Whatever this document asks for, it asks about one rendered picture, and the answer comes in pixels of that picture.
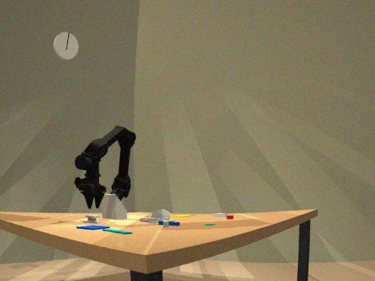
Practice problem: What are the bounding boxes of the small white rectangular bar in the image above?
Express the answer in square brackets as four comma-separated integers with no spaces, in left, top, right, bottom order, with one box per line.
[214,213,228,218]

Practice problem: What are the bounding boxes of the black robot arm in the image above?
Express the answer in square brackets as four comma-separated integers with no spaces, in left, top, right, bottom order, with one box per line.
[74,126,136,201]

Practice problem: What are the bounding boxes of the blue rectangular bar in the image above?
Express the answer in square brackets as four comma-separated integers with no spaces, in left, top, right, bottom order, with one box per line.
[158,221,180,226]

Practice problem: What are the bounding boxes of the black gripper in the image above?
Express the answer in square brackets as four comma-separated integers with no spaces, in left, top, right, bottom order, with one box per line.
[78,171,106,209]

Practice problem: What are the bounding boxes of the blue flat plate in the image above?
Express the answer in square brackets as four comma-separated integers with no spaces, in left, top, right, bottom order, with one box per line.
[76,225,110,230]

